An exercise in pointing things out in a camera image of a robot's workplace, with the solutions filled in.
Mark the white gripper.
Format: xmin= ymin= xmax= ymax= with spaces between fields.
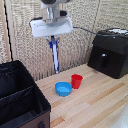
xmin=29 ymin=15 xmax=74 ymax=50

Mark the red plastic cup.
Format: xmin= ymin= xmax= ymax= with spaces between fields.
xmin=70 ymin=73 xmax=84 ymax=90

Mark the blue plastic bowl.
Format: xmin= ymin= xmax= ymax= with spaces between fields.
xmin=54 ymin=81 xmax=73 ymax=98

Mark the black box-shaped machine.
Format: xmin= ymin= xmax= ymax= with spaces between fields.
xmin=87 ymin=28 xmax=128 ymax=80

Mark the black fabric storage box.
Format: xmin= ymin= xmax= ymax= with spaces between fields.
xmin=0 ymin=60 xmax=52 ymax=128

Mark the black cable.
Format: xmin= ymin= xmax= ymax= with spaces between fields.
xmin=72 ymin=25 xmax=101 ymax=36

